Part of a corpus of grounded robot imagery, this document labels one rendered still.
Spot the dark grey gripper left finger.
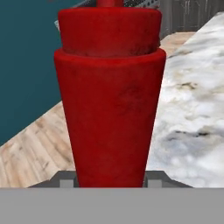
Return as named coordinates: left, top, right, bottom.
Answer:
left=29, top=170, right=81, bottom=189

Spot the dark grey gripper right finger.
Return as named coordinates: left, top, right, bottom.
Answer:
left=143, top=170, right=193, bottom=189

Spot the red ketchup bottle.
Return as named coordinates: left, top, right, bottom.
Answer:
left=53, top=0, right=167, bottom=188

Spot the grey cabinet run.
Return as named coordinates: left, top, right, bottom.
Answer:
left=158, top=0, right=224, bottom=39

